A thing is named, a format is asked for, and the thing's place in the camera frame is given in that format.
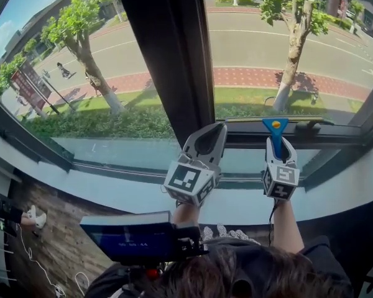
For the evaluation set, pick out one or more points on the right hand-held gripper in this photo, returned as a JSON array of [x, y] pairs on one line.
[[283, 178]]

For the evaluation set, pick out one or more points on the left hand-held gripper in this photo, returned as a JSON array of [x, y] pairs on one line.
[[189, 178]]

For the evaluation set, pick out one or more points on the casement window glass pane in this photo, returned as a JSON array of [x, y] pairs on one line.
[[251, 51]]

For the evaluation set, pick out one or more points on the person's left forearm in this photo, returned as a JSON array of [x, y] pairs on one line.
[[186, 214]]

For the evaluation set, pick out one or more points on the person's right forearm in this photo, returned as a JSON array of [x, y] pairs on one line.
[[287, 228]]

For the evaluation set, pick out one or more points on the narrow fixed glass pane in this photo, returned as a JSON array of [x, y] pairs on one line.
[[245, 163]]

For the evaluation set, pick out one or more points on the pruned street tree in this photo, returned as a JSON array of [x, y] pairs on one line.
[[293, 57]]

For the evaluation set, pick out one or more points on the white window sill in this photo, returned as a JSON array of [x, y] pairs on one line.
[[112, 191]]

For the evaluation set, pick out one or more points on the person's black shirt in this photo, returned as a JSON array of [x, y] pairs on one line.
[[323, 253]]

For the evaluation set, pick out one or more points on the black monitor with blue screen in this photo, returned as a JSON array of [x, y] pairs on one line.
[[130, 241]]

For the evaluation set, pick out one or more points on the large fixed glass pane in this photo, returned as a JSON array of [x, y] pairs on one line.
[[112, 57]]

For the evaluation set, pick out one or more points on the leaning street tree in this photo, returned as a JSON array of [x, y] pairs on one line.
[[90, 64]]

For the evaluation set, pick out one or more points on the red banner sign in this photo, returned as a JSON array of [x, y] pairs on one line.
[[28, 85]]

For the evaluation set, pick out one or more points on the brown building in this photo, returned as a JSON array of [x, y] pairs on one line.
[[49, 17]]

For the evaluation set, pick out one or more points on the black monitor mounting bracket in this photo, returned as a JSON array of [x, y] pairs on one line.
[[189, 241]]

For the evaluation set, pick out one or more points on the window with dark frame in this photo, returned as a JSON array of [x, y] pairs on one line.
[[168, 57]]

